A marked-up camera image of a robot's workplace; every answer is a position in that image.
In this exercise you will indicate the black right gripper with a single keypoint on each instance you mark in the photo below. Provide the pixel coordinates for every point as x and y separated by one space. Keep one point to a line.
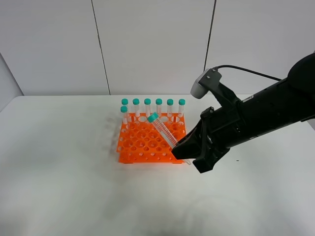
213 136

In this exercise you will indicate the teal-capped clear test tube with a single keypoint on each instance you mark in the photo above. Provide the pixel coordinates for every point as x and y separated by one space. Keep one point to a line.
171 131

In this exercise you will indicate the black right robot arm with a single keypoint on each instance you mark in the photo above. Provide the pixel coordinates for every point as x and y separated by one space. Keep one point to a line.
288 101

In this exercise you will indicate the teal-capped tube rightmost back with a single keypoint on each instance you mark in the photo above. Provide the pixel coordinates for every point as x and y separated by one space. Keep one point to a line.
181 107

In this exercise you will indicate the orange test tube rack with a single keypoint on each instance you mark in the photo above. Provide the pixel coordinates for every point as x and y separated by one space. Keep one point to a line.
139 142

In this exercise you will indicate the teal-capped tube second row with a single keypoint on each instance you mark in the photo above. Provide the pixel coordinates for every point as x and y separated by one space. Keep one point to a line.
124 112

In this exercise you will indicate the teal-capped tube leftmost back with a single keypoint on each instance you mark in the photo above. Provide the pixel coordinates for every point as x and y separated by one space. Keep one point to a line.
124 102

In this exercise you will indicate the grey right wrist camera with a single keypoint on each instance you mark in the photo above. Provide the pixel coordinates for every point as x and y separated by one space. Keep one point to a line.
209 81

